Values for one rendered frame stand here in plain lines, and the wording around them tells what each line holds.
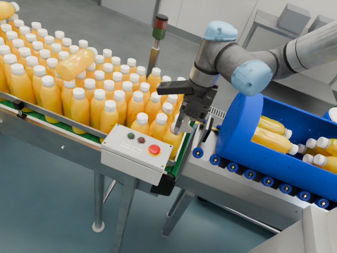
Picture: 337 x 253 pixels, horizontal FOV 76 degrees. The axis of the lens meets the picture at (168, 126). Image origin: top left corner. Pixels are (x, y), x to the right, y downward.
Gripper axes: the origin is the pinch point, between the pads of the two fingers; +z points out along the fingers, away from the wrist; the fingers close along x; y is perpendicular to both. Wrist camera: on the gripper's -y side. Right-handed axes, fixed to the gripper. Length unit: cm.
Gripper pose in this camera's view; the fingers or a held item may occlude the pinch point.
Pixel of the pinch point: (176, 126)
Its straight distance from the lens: 74.7
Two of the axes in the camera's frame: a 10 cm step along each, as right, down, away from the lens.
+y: 9.3, 3.7, -0.6
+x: 2.9, -6.3, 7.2
